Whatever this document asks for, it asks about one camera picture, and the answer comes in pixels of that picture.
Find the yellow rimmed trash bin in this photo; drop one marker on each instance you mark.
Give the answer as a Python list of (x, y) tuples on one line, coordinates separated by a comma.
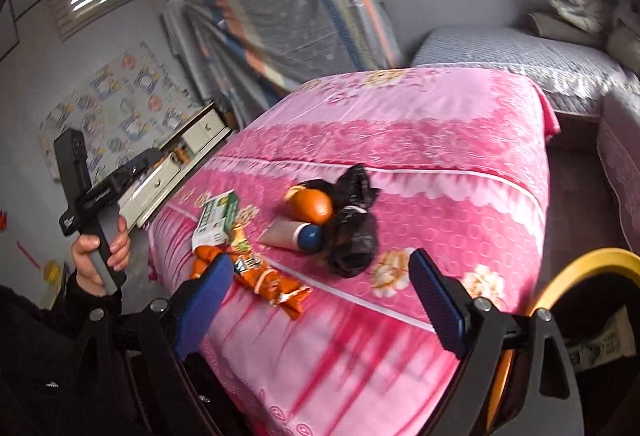
[(600, 261)]

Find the white green tissue pack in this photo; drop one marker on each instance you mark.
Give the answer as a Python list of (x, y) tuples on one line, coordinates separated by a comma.
[(610, 336)]

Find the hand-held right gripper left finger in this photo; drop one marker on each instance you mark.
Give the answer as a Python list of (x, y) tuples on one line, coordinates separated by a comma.
[(202, 311)]

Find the white green medicine box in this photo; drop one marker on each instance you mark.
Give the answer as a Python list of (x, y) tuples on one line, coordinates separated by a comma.
[(217, 216)]

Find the white low cabinet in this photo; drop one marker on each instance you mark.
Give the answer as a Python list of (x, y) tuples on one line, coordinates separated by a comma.
[(200, 129)]

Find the pink floral bedsheet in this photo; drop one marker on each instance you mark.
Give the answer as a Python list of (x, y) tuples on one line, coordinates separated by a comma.
[(400, 141)]

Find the beige cushion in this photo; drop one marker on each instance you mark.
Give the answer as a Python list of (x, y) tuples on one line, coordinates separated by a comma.
[(625, 36)]

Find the person's black jacket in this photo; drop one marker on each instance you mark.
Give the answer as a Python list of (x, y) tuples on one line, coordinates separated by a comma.
[(30, 366)]

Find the black plastic bag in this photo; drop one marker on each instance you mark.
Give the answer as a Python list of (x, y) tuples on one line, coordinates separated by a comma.
[(352, 226)]

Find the grey bolster pillow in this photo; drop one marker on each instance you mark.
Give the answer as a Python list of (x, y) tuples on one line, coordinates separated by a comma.
[(555, 27)]

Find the small yellow object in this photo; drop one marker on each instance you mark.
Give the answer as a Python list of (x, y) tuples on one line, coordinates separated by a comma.
[(52, 273)]

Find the orange snack packet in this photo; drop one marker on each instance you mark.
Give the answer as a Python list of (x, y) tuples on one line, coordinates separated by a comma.
[(260, 281)]

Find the grey quilted sofa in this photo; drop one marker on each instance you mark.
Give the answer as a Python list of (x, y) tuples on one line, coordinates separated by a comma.
[(500, 51)]

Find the striped floral cloth cover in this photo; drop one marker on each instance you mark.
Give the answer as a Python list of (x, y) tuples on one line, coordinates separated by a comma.
[(300, 6)]

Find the grey tube with blue cap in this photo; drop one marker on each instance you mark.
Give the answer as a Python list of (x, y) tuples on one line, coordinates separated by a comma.
[(290, 233)]

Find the person's left hand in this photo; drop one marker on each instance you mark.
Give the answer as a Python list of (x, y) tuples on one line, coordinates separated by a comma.
[(82, 261)]

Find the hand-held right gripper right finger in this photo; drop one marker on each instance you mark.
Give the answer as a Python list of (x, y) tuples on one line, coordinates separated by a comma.
[(440, 306)]

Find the cartoon wall poster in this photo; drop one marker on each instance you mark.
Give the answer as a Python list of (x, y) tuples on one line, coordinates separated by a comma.
[(125, 106)]

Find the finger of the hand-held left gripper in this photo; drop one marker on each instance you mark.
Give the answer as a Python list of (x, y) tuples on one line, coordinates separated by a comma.
[(142, 166)]

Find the person's left forearm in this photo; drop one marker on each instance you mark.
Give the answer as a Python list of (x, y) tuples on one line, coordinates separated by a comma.
[(82, 303)]

